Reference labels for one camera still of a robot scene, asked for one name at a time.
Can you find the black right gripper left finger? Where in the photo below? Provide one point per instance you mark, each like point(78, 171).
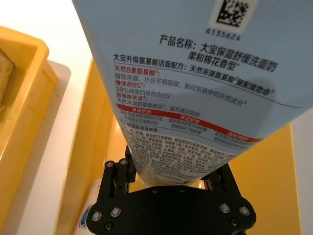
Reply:
point(107, 186)

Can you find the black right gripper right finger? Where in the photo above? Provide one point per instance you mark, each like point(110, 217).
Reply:
point(232, 191)

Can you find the pale blue face wash tube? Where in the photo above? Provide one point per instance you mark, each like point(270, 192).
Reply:
point(195, 80)

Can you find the white packet with blue print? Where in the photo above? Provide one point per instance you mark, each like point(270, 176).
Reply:
point(89, 210)

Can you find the yellow plastic bin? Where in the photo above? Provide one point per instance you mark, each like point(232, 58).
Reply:
point(264, 176)
point(29, 102)

